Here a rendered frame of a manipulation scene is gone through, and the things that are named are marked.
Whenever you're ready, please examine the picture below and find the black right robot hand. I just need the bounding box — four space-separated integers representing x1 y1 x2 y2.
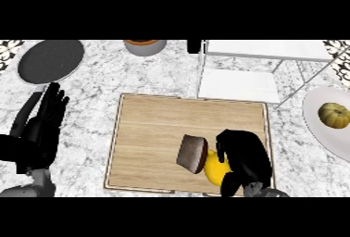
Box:
214 129 274 198

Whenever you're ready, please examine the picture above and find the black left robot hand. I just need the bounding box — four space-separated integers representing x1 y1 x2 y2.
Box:
0 81 70 175

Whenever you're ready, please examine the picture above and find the yellow lemon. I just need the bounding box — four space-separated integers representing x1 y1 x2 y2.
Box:
202 149 233 187

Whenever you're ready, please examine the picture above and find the wooden tray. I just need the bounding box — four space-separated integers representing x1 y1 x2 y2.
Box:
101 93 277 198

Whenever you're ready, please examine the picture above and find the white tiered shelf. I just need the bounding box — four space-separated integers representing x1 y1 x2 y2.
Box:
194 40 350 109

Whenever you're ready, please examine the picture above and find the brown cake slice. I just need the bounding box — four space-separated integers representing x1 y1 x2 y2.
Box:
174 133 211 175

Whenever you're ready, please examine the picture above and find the white plate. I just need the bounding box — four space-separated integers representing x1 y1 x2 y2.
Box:
302 86 350 162

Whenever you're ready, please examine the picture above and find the dark grey round plate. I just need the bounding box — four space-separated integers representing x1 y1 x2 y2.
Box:
16 40 85 85

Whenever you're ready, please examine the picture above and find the small yellow-green pumpkin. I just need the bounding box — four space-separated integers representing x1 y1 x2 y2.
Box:
317 102 350 130

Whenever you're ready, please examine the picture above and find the grey pot with orange rim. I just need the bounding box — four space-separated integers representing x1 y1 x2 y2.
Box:
122 40 168 57

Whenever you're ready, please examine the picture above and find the black block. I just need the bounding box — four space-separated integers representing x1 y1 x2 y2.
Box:
185 40 203 56

